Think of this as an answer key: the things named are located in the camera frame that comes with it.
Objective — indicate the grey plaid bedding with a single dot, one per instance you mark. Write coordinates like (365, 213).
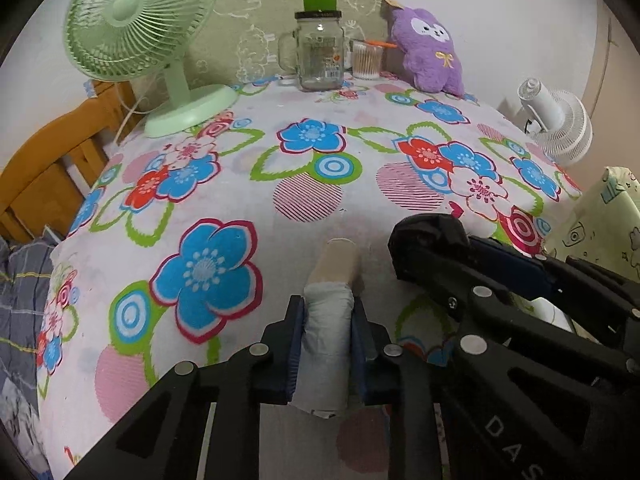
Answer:
(20, 300)

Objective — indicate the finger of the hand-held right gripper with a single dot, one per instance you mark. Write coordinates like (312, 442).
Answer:
(435, 250)
(515, 262)

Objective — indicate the white fan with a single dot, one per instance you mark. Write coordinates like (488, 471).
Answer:
(565, 130)

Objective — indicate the wooden chair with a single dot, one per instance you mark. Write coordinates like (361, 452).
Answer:
(45, 175)

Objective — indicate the beige door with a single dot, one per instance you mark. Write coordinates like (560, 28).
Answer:
(625, 110)

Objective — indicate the green patterned board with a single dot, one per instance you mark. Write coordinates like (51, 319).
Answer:
(240, 20)

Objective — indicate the yellow-green patterned storage box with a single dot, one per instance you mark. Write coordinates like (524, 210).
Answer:
(605, 220)

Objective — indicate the floral printed blanket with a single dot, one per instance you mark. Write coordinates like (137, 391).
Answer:
(250, 185)

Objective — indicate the white folded towel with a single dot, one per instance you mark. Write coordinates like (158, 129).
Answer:
(550, 312)

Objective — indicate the cotton swab jar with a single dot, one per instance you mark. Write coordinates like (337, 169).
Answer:
(366, 64)

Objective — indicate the cardboard tube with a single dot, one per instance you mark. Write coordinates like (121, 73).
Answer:
(327, 330)

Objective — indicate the glass jar mug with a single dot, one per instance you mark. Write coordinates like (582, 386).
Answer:
(320, 55)

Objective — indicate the green desk fan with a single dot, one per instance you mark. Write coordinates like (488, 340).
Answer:
(135, 20)

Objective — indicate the purple bunny plush toy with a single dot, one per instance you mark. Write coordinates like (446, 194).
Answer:
(430, 55)

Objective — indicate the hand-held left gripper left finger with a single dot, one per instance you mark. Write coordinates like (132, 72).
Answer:
(295, 355)

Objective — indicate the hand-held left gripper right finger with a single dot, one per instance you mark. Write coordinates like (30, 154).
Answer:
(358, 360)

